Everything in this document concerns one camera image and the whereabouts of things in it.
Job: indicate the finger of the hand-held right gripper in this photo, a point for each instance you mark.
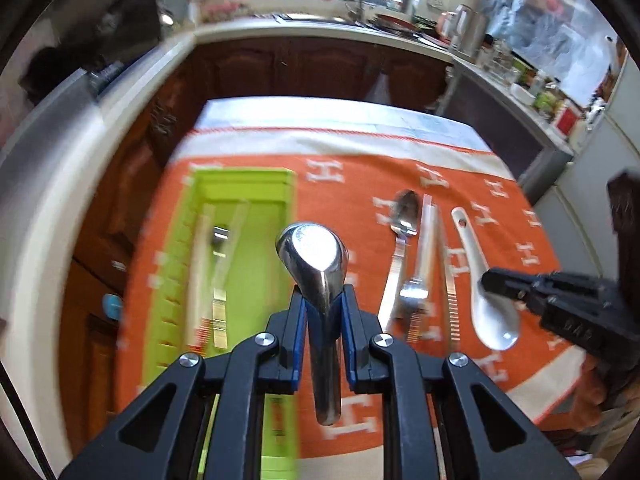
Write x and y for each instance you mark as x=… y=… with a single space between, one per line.
x=505 y=280

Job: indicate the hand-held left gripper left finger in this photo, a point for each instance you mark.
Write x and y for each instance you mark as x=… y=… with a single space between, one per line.
x=297 y=320

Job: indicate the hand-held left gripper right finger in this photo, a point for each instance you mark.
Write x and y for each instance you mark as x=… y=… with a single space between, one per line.
x=350 y=320

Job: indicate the white ceramic spoon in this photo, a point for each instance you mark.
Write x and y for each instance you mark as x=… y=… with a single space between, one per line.
x=492 y=320

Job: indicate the large metal spoon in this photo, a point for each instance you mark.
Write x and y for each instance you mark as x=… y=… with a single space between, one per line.
x=312 y=250

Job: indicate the green plastic utensil tray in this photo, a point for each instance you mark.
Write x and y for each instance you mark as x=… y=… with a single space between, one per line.
x=250 y=260

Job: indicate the small metal spoon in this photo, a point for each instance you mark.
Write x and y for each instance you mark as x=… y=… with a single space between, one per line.
x=220 y=234

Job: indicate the orange patterned blanket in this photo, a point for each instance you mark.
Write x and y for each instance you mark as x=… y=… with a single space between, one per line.
x=350 y=185

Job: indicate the grey refrigerator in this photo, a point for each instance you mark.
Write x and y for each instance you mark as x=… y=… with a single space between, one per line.
x=590 y=160

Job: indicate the dark metal cabinet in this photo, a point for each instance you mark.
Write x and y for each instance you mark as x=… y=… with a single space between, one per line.
x=495 y=110

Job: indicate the red box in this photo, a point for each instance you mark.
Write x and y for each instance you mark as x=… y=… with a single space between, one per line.
x=567 y=120

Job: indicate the green-label bottle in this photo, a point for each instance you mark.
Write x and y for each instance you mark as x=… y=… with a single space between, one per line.
x=545 y=100

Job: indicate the white dish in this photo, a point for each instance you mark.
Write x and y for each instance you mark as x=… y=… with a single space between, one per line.
x=522 y=92

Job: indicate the white table cover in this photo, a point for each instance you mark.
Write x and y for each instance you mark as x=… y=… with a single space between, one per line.
x=325 y=115

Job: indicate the dark wooden kitchen cabinets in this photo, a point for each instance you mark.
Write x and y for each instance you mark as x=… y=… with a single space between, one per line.
x=300 y=70

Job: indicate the white electric kettle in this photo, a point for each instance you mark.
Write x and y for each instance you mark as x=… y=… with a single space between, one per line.
x=465 y=22

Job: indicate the red frying pan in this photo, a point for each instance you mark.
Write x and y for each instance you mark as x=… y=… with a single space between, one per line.
x=395 y=21

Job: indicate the steel kitchen sink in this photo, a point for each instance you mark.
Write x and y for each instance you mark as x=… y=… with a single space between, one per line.
x=310 y=19

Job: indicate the gas stove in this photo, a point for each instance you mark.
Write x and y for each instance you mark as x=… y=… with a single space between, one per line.
x=107 y=77

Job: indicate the pink-lidded food container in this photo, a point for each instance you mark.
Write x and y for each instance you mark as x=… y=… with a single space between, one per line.
x=220 y=10

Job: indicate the stainless steel panel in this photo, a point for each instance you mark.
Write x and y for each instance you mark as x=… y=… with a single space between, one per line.
x=40 y=125

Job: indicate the black wok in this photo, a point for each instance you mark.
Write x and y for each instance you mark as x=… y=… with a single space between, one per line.
x=45 y=75

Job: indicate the steel range hood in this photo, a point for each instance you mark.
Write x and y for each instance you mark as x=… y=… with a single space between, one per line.
x=125 y=10

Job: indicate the plastic wall cover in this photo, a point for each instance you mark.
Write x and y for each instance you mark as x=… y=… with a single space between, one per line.
x=550 y=25

